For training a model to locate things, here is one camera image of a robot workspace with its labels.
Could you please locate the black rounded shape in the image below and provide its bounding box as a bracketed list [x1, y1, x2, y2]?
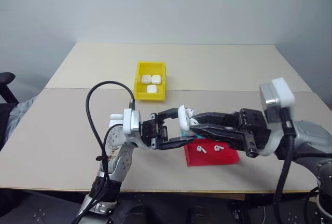
[186, 202, 221, 224]
[121, 203, 167, 224]

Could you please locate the blue plastic tray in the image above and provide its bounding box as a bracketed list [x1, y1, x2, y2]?
[180, 127, 206, 139]

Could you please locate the black office chair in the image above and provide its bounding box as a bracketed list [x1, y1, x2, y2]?
[0, 72, 19, 104]

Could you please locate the yellow plastic bin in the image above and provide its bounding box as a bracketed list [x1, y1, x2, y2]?
[133, 61, 167, 102]

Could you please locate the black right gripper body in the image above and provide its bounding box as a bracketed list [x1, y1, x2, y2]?
[232, 108, 271, 158]

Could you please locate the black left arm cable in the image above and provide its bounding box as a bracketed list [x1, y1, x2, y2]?
[72, 80, 137, 224]

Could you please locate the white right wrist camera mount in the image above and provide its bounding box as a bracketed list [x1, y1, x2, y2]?
[258, 77, 297, 131]

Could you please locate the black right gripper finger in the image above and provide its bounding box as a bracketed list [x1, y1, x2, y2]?
[190, 110, 242, 129]
[188, 124, 247, 150]

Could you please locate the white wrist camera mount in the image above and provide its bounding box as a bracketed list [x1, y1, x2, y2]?
[258, 77, 297, 131]
[122, 107, 142, 136]

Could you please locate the red plastic tray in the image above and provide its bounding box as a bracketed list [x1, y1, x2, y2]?
[183, 137, 241, 167]

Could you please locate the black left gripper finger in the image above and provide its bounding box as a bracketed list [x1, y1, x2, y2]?
[155, 108, 180, 124]
[159, 135, 196, 151]

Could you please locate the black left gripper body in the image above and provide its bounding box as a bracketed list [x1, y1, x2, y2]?
[141, 113, 170, 150]

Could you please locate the grey and black clothing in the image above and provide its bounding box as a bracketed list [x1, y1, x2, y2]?
[0, 96, 38, 153]

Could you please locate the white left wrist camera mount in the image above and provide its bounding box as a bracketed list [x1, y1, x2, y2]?
[122, 107, 142, 136]

